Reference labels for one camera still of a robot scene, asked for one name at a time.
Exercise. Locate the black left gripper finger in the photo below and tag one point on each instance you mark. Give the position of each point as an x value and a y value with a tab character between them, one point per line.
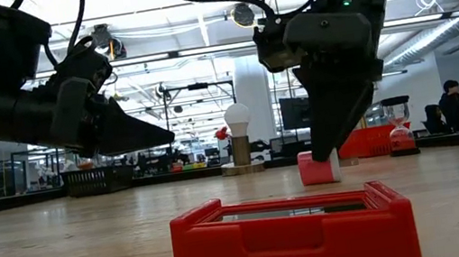
114	152
129	130

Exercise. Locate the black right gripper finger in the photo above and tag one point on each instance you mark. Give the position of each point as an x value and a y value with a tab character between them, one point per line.
361	109
333	117

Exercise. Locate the orange sand hourglass black caps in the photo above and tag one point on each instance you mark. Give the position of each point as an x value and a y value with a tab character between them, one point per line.
85	165

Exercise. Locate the red sand hourglass black caps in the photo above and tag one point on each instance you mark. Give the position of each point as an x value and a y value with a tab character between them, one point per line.
395	100

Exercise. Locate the pink white wall charger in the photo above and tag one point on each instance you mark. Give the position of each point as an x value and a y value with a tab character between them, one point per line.
315	174

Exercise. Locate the black plastic basket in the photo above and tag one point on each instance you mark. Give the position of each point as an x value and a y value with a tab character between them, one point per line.
98	181

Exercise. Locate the red plastic basket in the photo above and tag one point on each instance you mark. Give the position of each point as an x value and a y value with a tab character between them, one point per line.
368	144

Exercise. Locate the black monitor on stand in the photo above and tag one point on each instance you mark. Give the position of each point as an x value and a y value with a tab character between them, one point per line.
296	114

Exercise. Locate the white background machine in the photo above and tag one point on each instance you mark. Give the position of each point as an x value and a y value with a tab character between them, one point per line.
51	173

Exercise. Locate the white building column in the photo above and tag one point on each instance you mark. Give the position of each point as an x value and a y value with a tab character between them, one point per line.
253	93

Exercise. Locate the red background object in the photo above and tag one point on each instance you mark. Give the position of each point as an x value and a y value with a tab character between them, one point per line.
221	134

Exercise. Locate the brass lamp with white bulb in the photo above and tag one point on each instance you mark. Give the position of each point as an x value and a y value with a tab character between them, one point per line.
237	118

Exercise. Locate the long ceiling light strip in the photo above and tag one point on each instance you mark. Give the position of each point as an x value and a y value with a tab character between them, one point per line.
208	50

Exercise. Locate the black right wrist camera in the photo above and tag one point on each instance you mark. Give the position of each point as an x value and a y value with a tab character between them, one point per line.
275	51

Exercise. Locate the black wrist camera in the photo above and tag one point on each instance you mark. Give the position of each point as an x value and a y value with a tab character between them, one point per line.
81	68
275	51

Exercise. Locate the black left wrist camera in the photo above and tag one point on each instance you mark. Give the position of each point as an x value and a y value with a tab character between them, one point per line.
81	68

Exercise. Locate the black metal station frame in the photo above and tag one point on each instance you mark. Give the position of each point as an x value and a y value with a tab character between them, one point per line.
198	86

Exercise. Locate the silver ventilation duct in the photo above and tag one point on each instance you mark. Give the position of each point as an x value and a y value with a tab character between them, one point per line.
426	40

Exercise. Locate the red plastic mirror frame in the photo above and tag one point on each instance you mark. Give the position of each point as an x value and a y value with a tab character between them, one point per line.
275	249

